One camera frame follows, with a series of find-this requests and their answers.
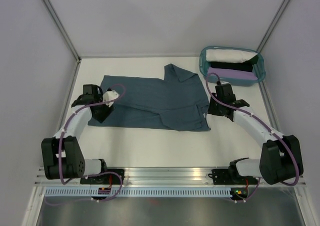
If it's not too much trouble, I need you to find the black rolled t shirt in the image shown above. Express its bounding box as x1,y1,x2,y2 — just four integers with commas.
209,62,253,72

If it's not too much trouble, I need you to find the light blue cable duct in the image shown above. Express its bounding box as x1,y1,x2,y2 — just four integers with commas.
45,187,232,198

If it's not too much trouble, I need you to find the aluminium front rail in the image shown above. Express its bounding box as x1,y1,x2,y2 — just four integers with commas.
34,166,307,187

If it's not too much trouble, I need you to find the blue-grey t shirt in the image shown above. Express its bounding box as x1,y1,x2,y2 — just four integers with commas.
88,64,210,132

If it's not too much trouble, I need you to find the teal plastic basket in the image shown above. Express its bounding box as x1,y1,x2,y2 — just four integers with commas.
198,46,266,86

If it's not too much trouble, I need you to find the purple rolled t shirt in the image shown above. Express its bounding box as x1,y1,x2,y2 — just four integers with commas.
207,67,258,81

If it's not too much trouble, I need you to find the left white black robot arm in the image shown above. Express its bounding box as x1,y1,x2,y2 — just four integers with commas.
41,84,120,184

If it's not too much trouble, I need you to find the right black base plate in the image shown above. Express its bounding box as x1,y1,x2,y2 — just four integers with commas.
208,168,258,185

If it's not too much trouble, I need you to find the left aluminium frame post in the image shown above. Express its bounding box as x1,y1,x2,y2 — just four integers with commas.
41,0,81,62

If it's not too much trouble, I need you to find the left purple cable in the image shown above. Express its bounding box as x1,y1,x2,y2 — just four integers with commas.
44,83,126,207

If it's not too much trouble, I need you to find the aluminium frame post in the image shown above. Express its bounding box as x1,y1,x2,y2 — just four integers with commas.
41,0,81,62
256,0,291,53

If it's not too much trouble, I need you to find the white rolled t shirt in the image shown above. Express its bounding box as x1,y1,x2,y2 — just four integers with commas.
206,49,258,63

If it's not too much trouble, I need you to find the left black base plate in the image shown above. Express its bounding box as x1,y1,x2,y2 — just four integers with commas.
80,168,125,186

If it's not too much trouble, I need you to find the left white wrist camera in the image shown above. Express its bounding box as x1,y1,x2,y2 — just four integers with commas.
102,88,120,108

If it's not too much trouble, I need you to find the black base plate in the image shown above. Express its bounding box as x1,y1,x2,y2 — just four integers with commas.
208,168,258,185
80,168,125,186

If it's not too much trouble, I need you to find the right aluminium frame post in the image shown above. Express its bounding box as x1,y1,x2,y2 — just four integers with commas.
256,0,291,53

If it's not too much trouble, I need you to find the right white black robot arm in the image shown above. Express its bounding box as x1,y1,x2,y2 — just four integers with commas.
208,82,304,186

